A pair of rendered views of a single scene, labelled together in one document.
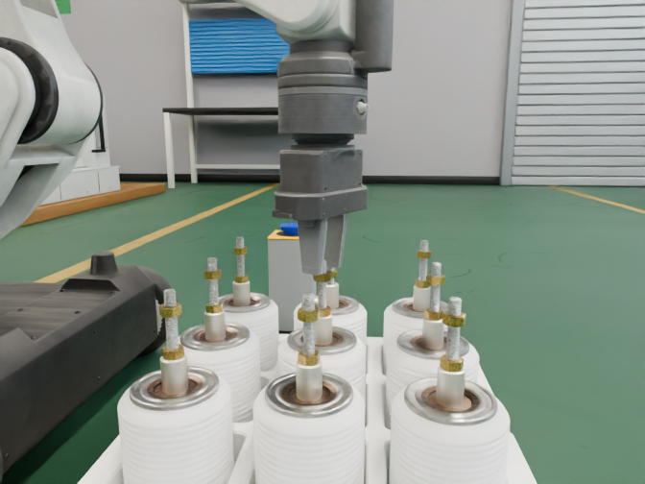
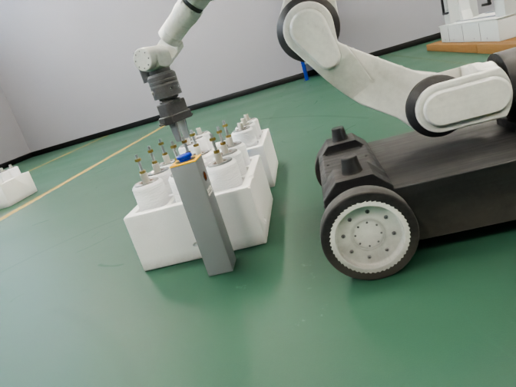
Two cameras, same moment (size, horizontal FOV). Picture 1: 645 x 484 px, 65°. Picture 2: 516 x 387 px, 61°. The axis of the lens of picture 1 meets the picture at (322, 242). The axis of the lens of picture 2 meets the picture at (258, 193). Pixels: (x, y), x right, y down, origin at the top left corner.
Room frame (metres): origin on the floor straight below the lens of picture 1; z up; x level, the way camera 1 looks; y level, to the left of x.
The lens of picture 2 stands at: (1.90, 0.28, 0.50)
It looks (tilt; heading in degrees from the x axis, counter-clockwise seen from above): 16 degrees down; 184
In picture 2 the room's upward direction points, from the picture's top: 17 degrees counter-clockwise
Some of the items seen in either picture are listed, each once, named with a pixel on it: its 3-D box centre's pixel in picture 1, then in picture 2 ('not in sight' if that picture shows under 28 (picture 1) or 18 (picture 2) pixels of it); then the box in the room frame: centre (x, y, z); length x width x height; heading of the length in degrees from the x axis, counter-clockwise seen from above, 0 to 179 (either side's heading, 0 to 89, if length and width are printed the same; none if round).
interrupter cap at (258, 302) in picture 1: (242, 302); (219, 162); (0.64, 0.11, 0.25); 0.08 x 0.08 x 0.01
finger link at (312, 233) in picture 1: (309, 244); (184, 128); (0.50, 0.01, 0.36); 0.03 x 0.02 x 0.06; 56
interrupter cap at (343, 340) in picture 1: (322, 340); not in sight; (0.52, 0.00, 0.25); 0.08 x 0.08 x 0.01
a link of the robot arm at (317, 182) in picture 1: (324, 153); (170, 102); (0.51, 0.00, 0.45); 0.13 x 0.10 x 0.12; 146
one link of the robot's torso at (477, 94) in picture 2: not in sight; (451, 97); (0.82, 0.72, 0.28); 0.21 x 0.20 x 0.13; 83
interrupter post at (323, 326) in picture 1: (322, 328); not in sight; (0.52, 0.00, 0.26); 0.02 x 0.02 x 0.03
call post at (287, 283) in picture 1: (293, 326); (205, 216); (0.81, 0.05, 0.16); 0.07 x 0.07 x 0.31; 85
